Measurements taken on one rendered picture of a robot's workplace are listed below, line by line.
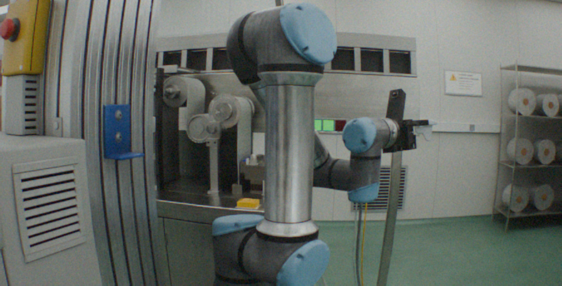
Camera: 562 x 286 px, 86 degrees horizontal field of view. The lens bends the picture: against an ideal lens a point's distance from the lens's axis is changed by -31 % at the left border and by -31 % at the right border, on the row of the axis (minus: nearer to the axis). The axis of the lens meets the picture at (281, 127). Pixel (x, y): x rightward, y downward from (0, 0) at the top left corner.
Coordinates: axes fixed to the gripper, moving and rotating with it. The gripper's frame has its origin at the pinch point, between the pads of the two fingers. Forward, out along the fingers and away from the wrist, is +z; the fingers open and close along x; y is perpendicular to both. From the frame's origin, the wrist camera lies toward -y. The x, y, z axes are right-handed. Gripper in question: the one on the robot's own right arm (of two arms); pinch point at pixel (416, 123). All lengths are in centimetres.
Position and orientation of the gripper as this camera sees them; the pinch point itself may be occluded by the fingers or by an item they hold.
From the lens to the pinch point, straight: 123.1
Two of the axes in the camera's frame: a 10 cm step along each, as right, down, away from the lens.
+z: 6.9, -0.3, 7.2
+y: 0.8, 10.0, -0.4
